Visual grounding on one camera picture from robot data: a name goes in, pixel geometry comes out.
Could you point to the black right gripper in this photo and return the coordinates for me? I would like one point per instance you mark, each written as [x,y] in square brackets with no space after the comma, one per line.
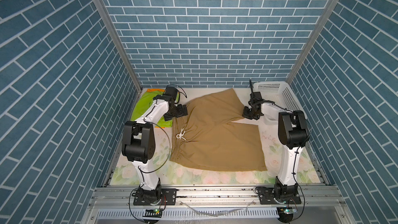
[245,113]

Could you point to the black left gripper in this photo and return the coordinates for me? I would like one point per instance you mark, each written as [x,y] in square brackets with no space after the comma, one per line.
[180,112]

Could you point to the tan brown shorts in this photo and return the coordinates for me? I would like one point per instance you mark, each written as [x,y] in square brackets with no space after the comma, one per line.
[212,137]

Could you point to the neon green shorts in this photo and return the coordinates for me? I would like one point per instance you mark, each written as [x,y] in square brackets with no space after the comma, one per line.
[146,105]

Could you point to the orange shorts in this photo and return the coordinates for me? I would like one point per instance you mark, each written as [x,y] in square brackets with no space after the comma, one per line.
[155,90]

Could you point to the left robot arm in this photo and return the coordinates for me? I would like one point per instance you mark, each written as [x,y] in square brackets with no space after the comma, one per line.
[138,144]

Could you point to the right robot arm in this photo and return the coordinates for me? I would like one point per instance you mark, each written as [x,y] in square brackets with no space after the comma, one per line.
[293,134]

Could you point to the white plastic laundry basket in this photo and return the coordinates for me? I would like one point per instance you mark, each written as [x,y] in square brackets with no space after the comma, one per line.
[279,96]

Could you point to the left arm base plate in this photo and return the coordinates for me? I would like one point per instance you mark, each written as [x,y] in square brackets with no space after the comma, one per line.
[162,197]

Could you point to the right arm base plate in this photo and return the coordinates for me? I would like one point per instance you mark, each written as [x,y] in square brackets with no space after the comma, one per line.
[269,196]

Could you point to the aluminium front rail frame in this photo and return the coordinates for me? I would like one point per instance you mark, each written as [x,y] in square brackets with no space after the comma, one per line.
[321,204]

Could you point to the aluminium corner post left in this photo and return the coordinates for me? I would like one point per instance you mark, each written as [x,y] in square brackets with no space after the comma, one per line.
[102,11]

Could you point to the aluminium corner post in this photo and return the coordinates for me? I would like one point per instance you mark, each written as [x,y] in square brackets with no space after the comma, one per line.
[320,24]
[102,11]

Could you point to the aluminium corner post right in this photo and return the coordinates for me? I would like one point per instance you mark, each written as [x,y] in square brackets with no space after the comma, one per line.
[320,24]

